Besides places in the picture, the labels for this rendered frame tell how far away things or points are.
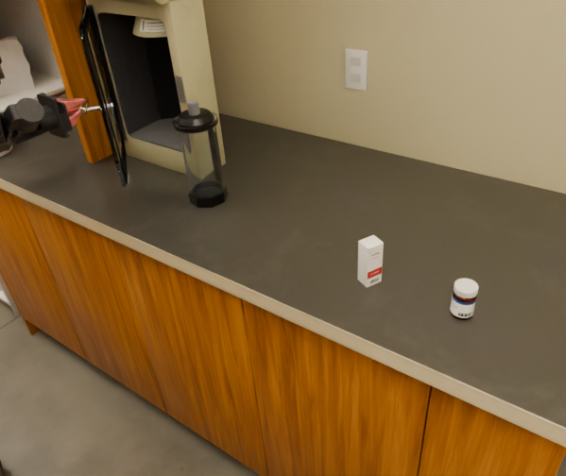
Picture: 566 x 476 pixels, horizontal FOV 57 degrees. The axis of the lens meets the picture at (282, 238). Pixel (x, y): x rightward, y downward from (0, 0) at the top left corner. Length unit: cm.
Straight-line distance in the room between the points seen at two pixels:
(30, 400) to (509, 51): 205
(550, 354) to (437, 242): 36
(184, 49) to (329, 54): 45
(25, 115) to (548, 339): 113
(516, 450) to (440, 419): 14
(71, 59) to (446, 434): 134
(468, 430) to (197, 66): 105
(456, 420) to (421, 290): 25
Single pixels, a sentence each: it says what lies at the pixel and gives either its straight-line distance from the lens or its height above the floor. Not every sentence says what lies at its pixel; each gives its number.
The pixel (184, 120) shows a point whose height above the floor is 118.
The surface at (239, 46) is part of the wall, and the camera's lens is 184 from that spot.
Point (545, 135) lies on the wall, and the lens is 147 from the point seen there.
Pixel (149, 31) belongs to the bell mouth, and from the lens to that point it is 148.
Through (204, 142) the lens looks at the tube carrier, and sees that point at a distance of 130.
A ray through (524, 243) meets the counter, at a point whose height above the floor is 94.
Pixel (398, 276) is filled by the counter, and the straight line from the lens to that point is 112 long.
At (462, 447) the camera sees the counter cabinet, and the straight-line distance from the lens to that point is 112.
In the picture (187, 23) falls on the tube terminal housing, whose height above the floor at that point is 135.
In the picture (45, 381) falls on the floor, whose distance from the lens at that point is 243.
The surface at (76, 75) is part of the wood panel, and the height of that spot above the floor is 121.
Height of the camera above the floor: 166
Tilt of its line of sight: 35 degrees down
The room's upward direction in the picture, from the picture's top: 5 degrees counter-clockwise
